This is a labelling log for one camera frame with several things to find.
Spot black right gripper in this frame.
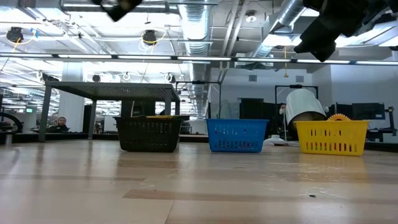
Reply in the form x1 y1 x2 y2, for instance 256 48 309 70
293 0 376 63

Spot orange coil wristband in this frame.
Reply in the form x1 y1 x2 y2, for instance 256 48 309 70
326 113 352 122

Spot silver ventilation duct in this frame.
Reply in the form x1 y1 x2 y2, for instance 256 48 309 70
248 0 315 60
177 0 213 121

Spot black cabinet panel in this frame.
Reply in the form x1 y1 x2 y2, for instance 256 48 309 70
239 98 265 121

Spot black monitor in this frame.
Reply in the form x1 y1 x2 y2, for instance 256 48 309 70
352 102 386 121
334 102 354 121
121 100 156 118

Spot yellow plastic basket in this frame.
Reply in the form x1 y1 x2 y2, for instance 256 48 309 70
294 119 371 157

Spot black ceiling spotlight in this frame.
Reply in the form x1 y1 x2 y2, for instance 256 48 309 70
6 26 24 44
142 29 158 47

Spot blue plastic basket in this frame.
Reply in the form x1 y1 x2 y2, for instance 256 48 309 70
205 118 270 154

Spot long ceiling light bar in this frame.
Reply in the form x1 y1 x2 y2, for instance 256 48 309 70
0 52 398 65

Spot white cylindrical spot lamp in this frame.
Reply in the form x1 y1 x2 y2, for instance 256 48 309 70
279 88 330 141

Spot person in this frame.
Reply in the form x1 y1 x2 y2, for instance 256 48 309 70
276 103 287 138
47 116 70 134

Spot black plastic basket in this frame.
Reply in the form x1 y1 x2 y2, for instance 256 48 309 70
113 115 190 153

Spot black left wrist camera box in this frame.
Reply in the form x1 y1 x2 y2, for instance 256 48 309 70
91 0 144 22

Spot yellow green Crayola crayon box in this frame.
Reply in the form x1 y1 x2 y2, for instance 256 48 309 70
132 114 185 119

